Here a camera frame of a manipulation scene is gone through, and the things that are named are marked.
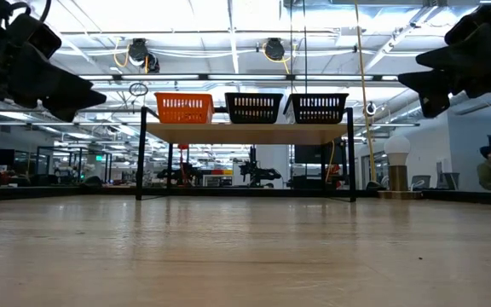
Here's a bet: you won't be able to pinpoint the yellow hanging cable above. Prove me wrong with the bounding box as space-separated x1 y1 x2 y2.
353 0 383 191

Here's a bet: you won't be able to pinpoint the hanging black wire ring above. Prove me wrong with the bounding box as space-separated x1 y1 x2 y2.
128 81 149 97

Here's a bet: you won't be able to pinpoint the orange plastic basket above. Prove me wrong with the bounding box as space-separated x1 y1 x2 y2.
154 92 216 125

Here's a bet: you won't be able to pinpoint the black ceiling cable reel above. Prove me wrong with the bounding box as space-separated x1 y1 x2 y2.
263 37 287 61
126 37 161 74

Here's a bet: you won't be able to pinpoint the wooden shelf riser black legs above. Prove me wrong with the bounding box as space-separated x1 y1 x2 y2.
136 106 356 203

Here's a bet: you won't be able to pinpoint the long ceiling light bar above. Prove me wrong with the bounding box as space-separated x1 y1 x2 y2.
77 72 400 83

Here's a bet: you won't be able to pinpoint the black plastic basket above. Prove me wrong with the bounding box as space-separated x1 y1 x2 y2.
224 92 285 125
285 93 349 125

